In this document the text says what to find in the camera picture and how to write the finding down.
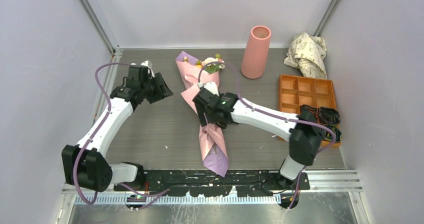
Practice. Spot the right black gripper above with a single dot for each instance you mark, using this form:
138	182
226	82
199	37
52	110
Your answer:
202	116

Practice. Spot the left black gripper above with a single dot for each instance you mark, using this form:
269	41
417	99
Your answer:
163	90

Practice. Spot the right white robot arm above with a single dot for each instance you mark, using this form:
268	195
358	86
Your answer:
301	131

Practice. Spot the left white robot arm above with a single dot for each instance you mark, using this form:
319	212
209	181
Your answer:
85	163

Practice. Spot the pink cylindrical vase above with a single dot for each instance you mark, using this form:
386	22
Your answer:
256	52

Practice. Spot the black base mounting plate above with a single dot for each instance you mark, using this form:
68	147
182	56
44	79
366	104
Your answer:
205	184

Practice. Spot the orange compartment tray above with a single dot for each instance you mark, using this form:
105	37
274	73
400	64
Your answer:
294	91

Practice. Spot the dark rolled ribbon in tray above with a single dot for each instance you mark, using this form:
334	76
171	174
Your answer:
311	109

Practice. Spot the crumpled printed paper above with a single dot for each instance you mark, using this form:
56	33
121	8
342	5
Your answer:
307	53

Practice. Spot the dark green rolled ribbon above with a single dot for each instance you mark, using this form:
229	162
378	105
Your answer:
327	135

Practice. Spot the black rolled ribbon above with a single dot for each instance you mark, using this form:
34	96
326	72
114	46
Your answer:
329	116

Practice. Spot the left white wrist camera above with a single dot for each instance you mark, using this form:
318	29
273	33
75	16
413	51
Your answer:
147	63

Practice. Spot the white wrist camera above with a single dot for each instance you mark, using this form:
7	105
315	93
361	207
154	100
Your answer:
147	63
211	86

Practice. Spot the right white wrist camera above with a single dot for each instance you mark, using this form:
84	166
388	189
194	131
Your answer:
211	86

